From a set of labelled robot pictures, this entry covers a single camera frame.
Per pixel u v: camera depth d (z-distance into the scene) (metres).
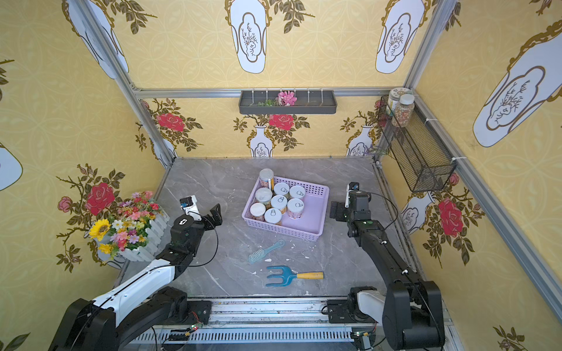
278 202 0.97
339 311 0.73
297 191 1.00
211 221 0.78
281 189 1.01
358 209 0.65
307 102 0.92
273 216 0.92
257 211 0.93
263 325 0.72
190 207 0.72
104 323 0.40
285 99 0.88
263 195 0.97
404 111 0.80
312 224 0.93
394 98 0.85
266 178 0.95
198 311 0.74
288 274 0.82
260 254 0.86
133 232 0.77
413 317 0.40
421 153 0.82
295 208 0.95
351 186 0.77
